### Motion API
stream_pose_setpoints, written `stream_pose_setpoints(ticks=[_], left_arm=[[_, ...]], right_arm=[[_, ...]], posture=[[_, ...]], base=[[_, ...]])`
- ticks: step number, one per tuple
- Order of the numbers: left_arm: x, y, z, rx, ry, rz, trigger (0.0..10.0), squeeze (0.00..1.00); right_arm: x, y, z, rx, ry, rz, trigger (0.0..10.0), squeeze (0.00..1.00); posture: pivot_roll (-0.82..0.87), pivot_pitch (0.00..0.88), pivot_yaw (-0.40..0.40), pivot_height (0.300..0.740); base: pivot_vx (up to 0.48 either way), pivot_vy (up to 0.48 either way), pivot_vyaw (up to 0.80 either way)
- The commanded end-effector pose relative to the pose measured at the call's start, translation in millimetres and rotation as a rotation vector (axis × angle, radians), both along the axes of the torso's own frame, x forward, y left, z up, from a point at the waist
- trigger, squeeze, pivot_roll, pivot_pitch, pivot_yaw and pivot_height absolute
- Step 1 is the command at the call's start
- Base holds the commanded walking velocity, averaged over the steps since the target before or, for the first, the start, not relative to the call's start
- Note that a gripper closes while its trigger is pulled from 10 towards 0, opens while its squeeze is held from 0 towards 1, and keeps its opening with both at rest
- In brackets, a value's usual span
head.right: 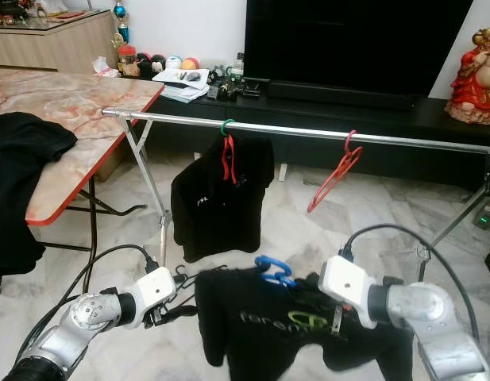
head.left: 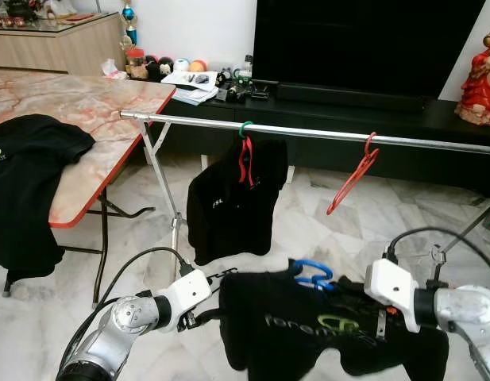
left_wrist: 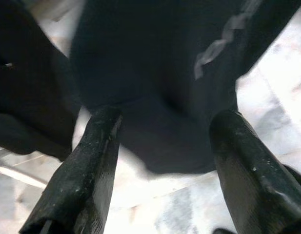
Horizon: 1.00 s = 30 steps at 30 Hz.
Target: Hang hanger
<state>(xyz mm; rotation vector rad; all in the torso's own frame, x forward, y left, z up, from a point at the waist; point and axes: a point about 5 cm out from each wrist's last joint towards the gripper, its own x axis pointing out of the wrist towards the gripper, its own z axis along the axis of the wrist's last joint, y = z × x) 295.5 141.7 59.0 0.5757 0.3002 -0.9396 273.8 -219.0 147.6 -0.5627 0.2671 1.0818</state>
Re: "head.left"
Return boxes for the blue plastic hanger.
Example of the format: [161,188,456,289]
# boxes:
[292,259,334,291]

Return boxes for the black shirt grey green logo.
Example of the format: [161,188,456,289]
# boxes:
[218,268,450,381]

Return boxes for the red plastic hanger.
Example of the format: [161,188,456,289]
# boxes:
[326,132,380,216]

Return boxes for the red hanger green hook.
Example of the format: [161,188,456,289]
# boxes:
[237,121,255,187]

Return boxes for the black shirt white letters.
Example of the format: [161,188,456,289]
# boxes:
[187,137,289,267]

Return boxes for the black television console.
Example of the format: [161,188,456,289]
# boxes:
[125,79,490,195]

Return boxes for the silver metal clothes rack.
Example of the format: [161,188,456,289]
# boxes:
[120,110,490,283]

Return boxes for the black shirt round yellow logo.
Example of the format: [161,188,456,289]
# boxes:
[0,114,96,283]

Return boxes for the white paper stack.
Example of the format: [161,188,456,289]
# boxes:
[161,70,222,106]

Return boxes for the black gadget cluster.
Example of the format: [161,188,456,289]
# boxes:
[217,67,277,102]

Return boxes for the marble pattern folding table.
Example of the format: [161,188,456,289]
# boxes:
[0,67,176,306]

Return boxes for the red gold Buddha statue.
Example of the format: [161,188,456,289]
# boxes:
[455,30,490,128]

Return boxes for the jar with red lid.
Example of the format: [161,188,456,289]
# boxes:
[125,48,148,80]

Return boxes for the white crumpled tissue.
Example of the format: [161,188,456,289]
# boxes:
[102,60,128,80]

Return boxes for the black flat television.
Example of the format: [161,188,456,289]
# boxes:
[253,0,488,100]

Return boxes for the light wooden sideboard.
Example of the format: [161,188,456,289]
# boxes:
[0,12,126,78]

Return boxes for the blue gold trophy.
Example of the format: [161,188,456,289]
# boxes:
[120,0,140,47]

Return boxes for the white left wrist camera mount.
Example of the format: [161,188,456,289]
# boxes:
[156,268,214,333]

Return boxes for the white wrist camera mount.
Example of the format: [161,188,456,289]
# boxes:
[156,268,214,333]
[364,258,422,326]

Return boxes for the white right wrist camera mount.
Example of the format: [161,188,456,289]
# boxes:
[364,258,422,326]

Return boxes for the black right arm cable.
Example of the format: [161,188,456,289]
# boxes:
[384,226,490,279]

